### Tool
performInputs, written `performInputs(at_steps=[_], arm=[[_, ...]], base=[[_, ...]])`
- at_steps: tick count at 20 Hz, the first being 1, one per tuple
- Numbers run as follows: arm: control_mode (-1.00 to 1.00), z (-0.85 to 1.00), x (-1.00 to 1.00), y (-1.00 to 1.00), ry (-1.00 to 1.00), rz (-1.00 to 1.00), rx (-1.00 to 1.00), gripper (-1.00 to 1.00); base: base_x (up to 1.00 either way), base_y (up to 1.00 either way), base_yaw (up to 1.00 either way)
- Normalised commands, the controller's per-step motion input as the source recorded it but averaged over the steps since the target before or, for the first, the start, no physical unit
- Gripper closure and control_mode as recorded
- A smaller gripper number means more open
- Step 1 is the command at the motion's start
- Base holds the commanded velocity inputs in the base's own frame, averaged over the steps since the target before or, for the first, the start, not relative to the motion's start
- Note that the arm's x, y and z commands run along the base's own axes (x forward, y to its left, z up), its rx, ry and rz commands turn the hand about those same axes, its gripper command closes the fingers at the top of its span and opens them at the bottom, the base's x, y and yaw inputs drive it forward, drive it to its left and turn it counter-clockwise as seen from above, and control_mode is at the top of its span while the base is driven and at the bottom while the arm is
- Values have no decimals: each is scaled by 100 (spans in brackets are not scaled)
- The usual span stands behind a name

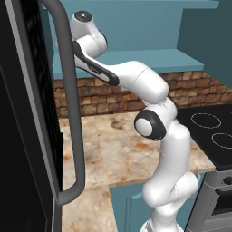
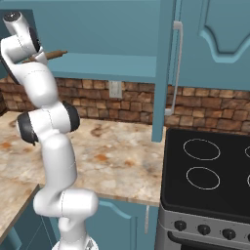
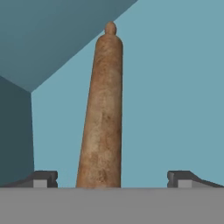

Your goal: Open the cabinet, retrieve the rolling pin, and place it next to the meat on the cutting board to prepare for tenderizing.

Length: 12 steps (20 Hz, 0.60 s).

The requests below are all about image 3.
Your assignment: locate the blue cabinet interior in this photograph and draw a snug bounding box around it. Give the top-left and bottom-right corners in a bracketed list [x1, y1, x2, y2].
[0, 0, 224, 189]

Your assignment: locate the brown wooden rolling pin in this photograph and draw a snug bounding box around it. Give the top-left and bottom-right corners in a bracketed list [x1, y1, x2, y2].
[75, 20, 124, 189]

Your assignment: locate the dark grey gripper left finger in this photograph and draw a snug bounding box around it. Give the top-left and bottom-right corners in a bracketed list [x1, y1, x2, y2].
[2, 170, 59, 188]

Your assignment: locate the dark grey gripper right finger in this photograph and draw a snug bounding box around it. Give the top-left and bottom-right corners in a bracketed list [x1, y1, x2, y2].
[166, 170, 224, 188]

